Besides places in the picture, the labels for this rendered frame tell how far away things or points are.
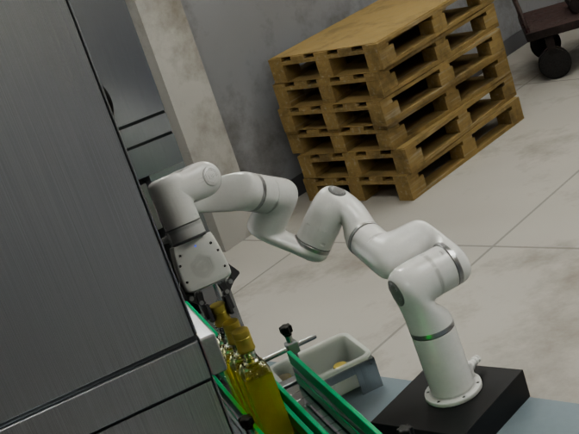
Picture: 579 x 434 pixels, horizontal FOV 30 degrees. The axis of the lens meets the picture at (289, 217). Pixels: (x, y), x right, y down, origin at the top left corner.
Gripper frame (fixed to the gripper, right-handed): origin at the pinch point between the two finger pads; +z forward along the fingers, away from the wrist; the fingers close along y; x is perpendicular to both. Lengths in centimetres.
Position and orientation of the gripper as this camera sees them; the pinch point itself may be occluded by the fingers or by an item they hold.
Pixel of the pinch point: (218, 308)
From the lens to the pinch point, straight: 218.7
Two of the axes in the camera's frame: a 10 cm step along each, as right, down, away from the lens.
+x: -2.5, 0.4, 9.7
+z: 3.8, 9.2, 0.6
